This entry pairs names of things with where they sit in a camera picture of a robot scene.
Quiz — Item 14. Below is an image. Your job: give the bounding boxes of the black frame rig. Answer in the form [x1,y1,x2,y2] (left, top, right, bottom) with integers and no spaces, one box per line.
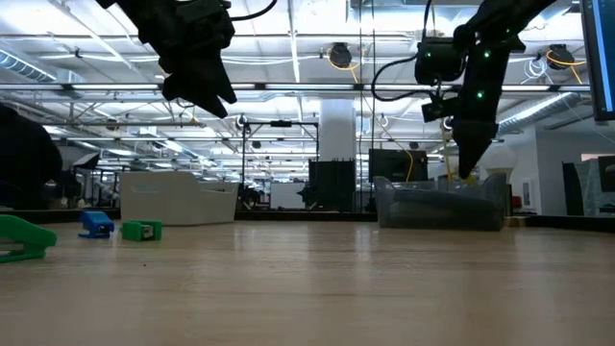
[241,119,321,212]

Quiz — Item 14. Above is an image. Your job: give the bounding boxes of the white building column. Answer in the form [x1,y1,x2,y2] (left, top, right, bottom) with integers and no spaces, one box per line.
[318,98,357,162]

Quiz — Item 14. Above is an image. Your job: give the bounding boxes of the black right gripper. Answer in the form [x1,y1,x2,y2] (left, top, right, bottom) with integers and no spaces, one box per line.
[421,40,510,179]

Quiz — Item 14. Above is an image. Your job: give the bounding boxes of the black cabinet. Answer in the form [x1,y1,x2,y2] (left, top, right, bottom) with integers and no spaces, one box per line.
[307,159,357,213]

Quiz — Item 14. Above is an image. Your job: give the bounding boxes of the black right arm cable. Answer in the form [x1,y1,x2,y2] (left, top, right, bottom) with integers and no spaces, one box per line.
[369,0,433,103]

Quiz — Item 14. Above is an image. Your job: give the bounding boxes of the white board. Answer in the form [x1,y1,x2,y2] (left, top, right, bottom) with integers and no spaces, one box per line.
[269,182,308,210]

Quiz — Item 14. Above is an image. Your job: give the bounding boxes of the light grey plastic bin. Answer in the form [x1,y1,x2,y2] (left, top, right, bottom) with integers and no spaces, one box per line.
[118,170,240,227]

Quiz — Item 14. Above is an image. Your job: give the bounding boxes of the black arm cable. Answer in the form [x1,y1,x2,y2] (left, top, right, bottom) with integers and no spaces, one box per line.
[369,0,433,103]
[230,0,279,23]

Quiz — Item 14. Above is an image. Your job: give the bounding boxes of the black bulky object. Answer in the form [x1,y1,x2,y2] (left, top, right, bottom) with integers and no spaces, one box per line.
[0,102,64,211]

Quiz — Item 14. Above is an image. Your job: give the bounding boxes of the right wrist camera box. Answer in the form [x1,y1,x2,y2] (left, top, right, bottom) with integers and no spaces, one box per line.
[414,37,466,87]

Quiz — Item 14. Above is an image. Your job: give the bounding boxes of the black monitor blue screen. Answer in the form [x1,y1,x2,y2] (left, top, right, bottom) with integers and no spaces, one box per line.
[579,0,615,122]

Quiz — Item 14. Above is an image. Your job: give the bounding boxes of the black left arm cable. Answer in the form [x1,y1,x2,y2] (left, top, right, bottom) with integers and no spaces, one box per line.
[230,0,279,23]

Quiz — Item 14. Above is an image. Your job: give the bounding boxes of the smoky grey translucent bin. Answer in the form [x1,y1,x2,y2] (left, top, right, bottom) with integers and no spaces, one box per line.
[373,172,508,232]

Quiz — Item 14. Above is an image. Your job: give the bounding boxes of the black aluminium table frame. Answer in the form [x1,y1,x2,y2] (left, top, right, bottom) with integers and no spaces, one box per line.
[0,207,615,235]

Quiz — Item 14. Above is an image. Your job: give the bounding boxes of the yellow hanging cable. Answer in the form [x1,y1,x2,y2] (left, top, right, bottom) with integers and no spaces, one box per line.
[329,47,415,184]

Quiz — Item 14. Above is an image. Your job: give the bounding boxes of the white bulb table lamp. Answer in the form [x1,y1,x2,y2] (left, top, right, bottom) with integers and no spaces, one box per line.
[479,142,520,186]

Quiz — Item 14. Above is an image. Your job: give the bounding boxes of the black display panel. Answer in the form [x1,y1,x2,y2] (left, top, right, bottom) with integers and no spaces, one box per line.
[368,148,430,184]

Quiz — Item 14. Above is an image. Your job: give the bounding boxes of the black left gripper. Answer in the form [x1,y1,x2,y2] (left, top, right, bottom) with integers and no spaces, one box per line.
[125,0,237,119]

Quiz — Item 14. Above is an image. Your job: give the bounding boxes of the yellow extension cable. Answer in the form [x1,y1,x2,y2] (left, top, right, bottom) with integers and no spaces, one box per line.
[439,119,457,191]

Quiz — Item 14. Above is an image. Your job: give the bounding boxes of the ceiling cable reel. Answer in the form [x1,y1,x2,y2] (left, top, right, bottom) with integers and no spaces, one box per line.
[546,43,576,71]
[328,41,355,69]

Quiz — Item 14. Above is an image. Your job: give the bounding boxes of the green mini stapler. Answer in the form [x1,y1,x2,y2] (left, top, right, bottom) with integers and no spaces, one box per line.
[120,219,163,242]
[0,213,59,264]

